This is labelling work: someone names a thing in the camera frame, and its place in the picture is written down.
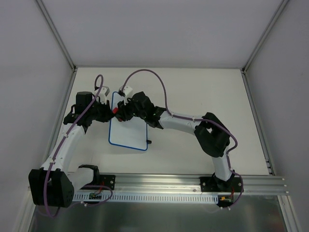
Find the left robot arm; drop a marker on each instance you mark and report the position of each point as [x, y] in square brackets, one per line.
[51, 184]

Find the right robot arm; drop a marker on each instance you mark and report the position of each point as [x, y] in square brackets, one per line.
[211, 134]

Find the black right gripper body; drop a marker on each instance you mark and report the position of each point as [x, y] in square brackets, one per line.
[126, 110]

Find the aluminium corner post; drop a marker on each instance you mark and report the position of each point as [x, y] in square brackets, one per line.
[278, 12]
[52, 27]

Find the aluminium mounting rail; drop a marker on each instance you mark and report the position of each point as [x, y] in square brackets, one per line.
[183, 184]

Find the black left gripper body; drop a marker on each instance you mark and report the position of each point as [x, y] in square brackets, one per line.
[105, 113]

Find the red whiteboard eraser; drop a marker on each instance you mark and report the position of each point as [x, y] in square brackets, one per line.
[115, 111]

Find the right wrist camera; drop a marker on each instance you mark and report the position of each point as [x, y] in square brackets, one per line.
[125, 91]

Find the white slotted cable duct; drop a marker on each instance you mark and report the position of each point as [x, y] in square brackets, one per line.
[145, 198]

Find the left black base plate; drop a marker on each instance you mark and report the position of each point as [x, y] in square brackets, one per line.
[107, 180]

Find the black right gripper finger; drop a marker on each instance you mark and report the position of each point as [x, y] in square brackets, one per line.
[122, 105]
[122, 116]

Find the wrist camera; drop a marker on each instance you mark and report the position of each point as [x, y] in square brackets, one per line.
[102, 97]
[125, 91]

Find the right aluminium corner post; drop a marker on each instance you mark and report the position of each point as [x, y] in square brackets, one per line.
[278, 12]

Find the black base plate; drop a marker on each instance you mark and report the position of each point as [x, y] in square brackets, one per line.
[207, 184]
[107, 180]

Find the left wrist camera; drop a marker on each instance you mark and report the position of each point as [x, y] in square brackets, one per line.
[102, 97]

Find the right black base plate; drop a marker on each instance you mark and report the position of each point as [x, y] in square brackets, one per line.
[207, 184]

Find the left aluminium corner post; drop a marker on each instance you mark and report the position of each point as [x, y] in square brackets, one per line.
[52, 27]

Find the blue framed whiteboard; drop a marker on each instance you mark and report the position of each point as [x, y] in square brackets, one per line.
[131, 134]

